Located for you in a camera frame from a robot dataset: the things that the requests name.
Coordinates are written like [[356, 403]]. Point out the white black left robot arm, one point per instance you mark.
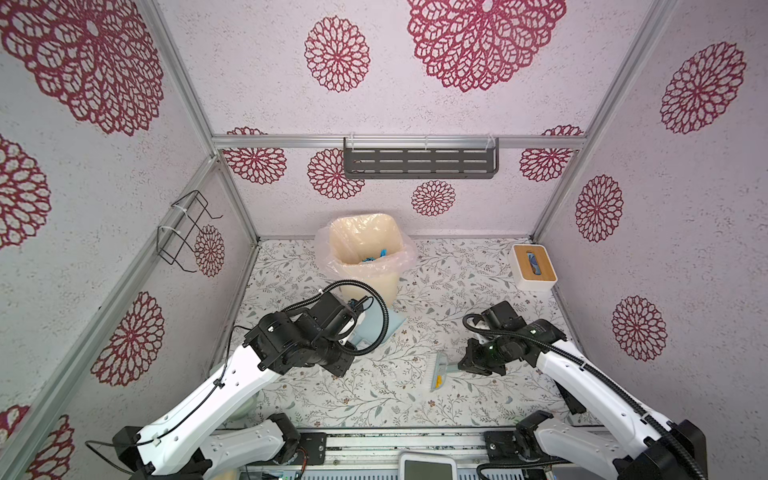
[[186, 443]]

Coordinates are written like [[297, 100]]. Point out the black wire wall rack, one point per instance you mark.
[[193, 242]]

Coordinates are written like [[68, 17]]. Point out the white tissue box wooden lid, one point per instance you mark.
[[532, 269]]

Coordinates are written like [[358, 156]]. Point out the pale green soap bar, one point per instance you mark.
[[245, 409]]

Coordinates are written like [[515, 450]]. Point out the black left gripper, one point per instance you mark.
[[342, 367]]

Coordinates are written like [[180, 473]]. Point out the white digital clock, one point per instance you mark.
[[424, 466]]

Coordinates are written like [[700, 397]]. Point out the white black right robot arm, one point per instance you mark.
[[644, 444]]

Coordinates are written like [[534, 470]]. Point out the black brush holder stand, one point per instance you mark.
[[574, 405]]

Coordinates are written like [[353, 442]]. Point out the dark grey wall shelf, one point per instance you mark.
[[421, 163]]

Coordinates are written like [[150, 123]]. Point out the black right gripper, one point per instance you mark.
[[470, 361]]

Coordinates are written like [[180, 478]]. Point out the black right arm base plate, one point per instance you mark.
[[511, 446]]

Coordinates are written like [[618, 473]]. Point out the cream trash bin with bag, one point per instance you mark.
[[340, 247]]

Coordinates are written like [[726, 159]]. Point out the pale blue plastic dustpan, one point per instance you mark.
[[369, 327]]

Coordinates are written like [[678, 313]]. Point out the blue paper scrap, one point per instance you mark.
[[372, 258]]

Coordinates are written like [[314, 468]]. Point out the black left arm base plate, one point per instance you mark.
[[310, 448]]

